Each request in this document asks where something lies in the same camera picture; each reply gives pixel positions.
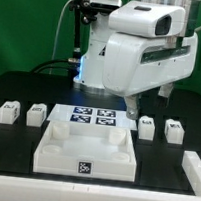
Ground white square tabletop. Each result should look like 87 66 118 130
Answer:
33 121 137 182

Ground black camera on pole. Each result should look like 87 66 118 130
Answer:
69 0 122 58

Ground grey cable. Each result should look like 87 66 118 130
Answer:
49 0 87 78

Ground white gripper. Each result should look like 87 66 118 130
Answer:
102 33 198 120

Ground white front and right fence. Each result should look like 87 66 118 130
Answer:
0 151 201 201

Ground white marker plate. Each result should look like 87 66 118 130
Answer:
47 104 137 130

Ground black cables at base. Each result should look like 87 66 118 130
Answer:
30 53 83 78

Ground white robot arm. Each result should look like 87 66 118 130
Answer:
73 0 201 119

